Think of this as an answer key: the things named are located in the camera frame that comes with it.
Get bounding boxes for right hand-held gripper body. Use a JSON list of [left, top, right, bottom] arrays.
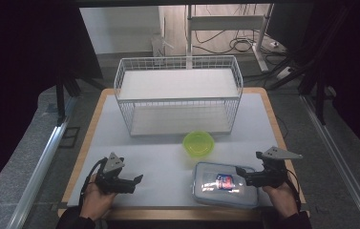
[[247, 146, 304, 189]]

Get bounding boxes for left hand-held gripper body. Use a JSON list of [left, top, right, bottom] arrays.
[[95, 152, 138, 196]]

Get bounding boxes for clear plastic lidded container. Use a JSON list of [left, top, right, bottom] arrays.
[[191, 161, 261, 210]]

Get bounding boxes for green plastic bowl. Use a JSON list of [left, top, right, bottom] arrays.
[[181, 130, 216, 158]]

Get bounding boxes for white wire rack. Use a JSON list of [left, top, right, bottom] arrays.
[[113, 54, 244, 137]]

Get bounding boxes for person's right hand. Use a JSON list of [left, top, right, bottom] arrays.
[[261, 180, 300, 221]]

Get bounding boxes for person's left hand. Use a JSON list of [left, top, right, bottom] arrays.
[[79, 174, 118, 222]]

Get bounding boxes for black metal stand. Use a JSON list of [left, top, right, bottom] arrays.
[[54, 75, 84, 126], [297, 61, 328, 126]]

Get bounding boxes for white power strip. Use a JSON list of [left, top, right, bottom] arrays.
[[275, 66, 297, 81]]

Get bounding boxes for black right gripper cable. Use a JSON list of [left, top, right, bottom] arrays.
[[283, 167, 303, 213]]

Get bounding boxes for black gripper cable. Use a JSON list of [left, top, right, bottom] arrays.
[[77, 156, 109, 209], [283, 167, 303, 213]]

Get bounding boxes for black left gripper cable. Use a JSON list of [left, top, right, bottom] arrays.
[[77, 156, 109, 209]]

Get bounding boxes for black floor frame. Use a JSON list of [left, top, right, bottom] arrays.
[[58, 126, 81, 149]]

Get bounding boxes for aluminium rail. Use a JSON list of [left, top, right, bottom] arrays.
[[6, 94, 77, 229], [299, 94, 360, 229]]

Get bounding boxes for black floor cables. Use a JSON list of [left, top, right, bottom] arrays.
[[192, 29, 266, 55]]

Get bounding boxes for white desk frame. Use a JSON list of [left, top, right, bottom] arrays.
[[185, 4, 276, 73]]

